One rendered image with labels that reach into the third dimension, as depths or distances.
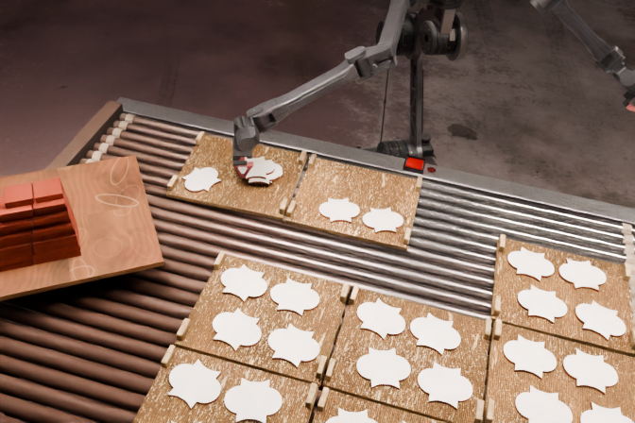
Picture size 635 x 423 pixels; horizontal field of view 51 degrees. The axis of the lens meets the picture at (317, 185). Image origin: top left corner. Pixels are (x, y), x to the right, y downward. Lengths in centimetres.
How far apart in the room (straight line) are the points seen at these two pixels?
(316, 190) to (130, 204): 63
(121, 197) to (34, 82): 268
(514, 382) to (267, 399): 66
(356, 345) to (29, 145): 277
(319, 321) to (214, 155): 82
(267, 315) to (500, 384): 66
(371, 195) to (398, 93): 234
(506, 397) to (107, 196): 130
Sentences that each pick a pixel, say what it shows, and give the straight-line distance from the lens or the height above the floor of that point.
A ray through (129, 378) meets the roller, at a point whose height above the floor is 92.
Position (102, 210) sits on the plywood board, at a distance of 211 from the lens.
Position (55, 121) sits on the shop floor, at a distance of 435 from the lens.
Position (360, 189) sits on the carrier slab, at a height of 94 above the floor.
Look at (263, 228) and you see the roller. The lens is 219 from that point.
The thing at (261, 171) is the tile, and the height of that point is 98.
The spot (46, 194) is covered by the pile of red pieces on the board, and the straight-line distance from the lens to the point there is 186.
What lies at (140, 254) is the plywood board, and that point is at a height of 104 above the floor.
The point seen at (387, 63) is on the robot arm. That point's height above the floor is 135.
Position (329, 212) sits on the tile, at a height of 95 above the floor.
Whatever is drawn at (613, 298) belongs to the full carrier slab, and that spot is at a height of 94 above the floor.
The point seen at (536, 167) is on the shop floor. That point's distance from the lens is 422.
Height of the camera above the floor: 246
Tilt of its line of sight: 41 degrees down
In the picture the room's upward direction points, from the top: 5 degrees clockwise
